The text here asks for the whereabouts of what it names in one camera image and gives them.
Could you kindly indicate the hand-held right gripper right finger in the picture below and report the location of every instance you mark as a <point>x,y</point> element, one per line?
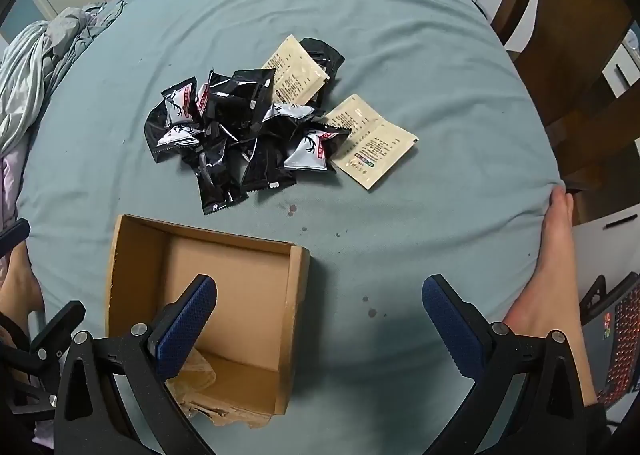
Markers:
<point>450,325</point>

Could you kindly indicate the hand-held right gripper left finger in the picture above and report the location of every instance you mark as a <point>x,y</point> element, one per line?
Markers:
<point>187,330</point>

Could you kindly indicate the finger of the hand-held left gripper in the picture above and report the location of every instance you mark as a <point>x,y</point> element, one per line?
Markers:
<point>62,317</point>
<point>17,230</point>

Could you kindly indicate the brown cardboard box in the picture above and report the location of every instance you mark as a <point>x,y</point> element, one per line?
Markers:
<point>225,265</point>

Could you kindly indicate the beige double sachet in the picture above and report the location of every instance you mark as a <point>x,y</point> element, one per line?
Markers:
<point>372,145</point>

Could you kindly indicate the pile of snack packets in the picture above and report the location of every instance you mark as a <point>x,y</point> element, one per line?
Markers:
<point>235,135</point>

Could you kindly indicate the beige single sachet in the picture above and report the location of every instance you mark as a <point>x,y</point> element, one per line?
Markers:
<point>295,67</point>

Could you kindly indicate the black snack packet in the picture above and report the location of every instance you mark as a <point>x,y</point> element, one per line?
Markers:
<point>325,57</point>

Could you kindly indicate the person's left foot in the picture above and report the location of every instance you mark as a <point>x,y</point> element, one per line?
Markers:
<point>17,280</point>

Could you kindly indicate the person's foot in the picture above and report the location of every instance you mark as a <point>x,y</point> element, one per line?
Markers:
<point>550,285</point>
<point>17,280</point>

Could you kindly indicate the crumpled brown packing wrap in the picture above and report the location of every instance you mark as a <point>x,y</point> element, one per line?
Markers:
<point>197,380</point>

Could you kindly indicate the lilac bed sheet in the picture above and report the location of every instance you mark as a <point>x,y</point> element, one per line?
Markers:
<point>10,175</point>

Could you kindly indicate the person's right foot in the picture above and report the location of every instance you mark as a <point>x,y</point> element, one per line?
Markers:
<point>550,285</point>

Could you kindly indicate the crumpled grey-green blanket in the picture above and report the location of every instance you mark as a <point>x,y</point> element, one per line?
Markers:
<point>30,65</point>

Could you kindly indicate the white board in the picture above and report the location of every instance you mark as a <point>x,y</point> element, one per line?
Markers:
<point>600,250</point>

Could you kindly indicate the laptop with backlit keyboard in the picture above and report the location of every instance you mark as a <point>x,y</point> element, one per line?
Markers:
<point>620,335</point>

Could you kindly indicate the black pen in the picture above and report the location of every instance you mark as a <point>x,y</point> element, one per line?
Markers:
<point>620,222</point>

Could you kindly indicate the teal bed sheet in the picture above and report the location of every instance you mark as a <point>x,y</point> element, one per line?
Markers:
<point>400,60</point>

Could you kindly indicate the white drawer unit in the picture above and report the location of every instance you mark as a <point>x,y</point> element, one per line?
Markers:
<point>620,70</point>

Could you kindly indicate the brown wooden chair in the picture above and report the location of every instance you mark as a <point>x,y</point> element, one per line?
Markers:
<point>575,35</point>

